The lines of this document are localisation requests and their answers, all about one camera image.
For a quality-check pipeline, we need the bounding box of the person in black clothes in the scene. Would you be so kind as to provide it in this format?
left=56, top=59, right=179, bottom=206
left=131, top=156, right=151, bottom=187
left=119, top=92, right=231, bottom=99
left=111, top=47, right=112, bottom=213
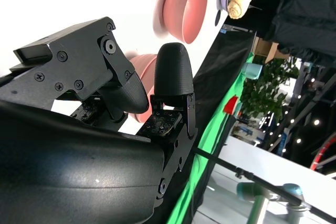
left=265, top=0, right=336, bottom=63

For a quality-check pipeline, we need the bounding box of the teal cup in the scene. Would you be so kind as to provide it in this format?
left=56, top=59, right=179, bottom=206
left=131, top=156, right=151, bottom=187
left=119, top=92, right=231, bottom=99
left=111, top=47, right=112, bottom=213
left=241, top=62, right=264, bottom=79

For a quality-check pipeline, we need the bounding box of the black table skirt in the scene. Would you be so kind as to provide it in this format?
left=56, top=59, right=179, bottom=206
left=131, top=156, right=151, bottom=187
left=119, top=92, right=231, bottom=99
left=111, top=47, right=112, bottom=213
left=154, top=31, right=257, bottom=224

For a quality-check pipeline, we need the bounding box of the brown cardboard box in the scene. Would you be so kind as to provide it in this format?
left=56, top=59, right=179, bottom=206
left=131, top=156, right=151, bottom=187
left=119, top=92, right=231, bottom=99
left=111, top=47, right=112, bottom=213
left=253, top=36, right=289, bottom=63

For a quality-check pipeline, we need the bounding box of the pink plastic bowl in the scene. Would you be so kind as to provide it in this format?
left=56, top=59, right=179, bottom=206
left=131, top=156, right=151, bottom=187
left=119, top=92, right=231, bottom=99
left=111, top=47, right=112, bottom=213
left=128, top=55, right=149, bottom=78
left=162, top=0, right=208, bottom=45
left=132, top=54, right=158, bottom=123

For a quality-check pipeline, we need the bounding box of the red curved hoop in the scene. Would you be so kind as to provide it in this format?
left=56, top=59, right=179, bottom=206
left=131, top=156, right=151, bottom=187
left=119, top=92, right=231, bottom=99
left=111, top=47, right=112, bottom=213
left=309, top=132, right=336, bottom=173

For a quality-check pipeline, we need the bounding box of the green leafy plant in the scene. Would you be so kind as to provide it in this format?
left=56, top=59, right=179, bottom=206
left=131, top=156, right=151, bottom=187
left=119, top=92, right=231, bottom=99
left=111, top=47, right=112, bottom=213
left=240, top=56, right=300, bottom=130

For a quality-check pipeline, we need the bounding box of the robot arm with teal joints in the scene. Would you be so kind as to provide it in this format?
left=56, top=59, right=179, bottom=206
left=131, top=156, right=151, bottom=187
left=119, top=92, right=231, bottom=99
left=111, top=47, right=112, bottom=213
left=236, top=182, right=312, bottom=224

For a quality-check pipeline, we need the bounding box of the red cup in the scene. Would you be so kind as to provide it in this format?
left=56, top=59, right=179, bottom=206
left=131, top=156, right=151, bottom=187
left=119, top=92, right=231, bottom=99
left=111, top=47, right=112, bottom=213
left=223, top=95, right=240, bottom=116

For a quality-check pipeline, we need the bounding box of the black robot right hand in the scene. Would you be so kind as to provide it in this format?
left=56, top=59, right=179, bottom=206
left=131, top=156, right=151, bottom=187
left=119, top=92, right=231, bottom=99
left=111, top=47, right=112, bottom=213
left=0, top=16, right=198, bottom=224

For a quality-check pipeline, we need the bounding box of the green table cloth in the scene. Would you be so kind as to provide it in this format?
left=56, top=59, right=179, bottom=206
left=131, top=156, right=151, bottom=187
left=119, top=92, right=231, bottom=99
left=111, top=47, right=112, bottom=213
left=166, top=52, right=255, bottom=224

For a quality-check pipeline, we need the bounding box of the black thin stand rod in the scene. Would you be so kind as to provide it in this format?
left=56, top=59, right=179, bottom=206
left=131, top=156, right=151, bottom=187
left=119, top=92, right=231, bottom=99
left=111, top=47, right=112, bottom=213
left=193, top=147, right=336, bottom=223

